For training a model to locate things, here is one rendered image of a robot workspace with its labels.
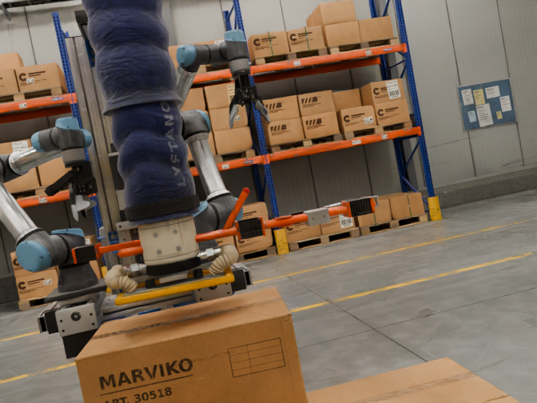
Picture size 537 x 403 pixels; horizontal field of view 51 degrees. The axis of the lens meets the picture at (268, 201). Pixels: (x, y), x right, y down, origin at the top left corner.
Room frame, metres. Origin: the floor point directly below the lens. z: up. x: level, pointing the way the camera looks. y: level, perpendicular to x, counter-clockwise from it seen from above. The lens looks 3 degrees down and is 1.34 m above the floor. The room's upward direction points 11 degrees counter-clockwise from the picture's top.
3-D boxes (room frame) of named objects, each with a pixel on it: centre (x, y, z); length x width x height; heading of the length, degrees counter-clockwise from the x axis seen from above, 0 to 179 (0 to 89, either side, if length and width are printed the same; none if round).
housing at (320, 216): (1.78, -0.14, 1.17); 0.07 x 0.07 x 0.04; 6
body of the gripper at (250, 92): (2.12, 0.01, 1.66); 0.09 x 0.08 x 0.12; 11
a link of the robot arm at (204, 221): (2.29, 0.30, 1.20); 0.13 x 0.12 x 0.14; 127
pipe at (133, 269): (1.73, 0.32, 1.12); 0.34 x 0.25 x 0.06; 96
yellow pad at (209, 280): (1.64, 0.31, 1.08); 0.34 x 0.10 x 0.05; 96
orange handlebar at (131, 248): (1.87, 0.14, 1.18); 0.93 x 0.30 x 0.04; 96
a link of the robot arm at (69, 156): (1.96, 0.63, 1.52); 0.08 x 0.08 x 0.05
